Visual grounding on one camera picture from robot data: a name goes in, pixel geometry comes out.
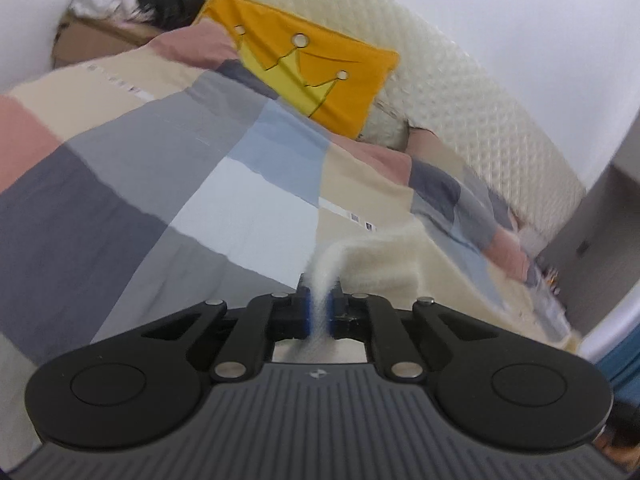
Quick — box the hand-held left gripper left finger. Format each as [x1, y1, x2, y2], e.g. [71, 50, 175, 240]
[132, 274, 314, 380]

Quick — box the patchwork pillow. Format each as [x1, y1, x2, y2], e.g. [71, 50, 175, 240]
[406, 126, 532, 282]

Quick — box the blue cloth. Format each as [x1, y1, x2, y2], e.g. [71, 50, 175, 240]
[594, 329, 640, 398]

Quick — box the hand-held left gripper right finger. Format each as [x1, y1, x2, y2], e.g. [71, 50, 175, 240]
[326, 280, 503, 380]

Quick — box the patchwork bed quilt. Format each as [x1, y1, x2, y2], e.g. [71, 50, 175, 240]
[0, 25, 581, 361]

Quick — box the wooden nightstand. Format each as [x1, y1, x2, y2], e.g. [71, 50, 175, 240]
[51, 11, 162, 70]

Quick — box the cream quilted headboard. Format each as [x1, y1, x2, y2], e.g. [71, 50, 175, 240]
[239, 0, 587, 242]

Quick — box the yellow crown pillow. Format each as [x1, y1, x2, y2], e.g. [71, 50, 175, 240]
[192, 0, 402, 139]

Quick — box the cream knitted sweater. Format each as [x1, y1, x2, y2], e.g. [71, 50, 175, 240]
[272, 220, 427, 366]

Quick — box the small bedside clutter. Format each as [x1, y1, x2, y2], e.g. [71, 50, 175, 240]
[536, 259, 567, 303]

